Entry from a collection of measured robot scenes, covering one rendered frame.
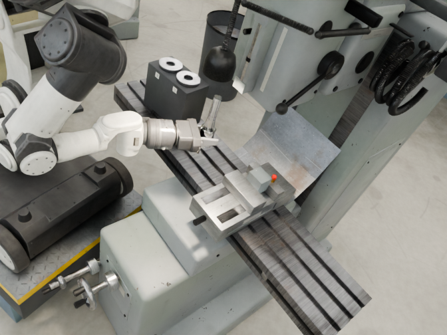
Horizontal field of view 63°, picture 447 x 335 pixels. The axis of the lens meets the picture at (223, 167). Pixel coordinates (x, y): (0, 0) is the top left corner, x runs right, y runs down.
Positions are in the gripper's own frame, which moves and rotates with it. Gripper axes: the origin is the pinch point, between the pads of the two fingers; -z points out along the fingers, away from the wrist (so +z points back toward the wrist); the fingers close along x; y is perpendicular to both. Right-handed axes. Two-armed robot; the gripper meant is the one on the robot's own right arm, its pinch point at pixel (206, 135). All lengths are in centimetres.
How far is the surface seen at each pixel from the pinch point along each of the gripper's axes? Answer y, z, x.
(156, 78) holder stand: 7.4, 9.9, 39.1
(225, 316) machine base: 93, -26, -23
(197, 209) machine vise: 17.9, 1.9, -14.5
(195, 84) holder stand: 2.3, -2.5, 29.8
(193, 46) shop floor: 113, -67, 262
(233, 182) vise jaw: 11.1, -9.8, -9.4
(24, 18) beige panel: 48, 70, 150
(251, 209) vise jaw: 12.6, -13.5, -19.0
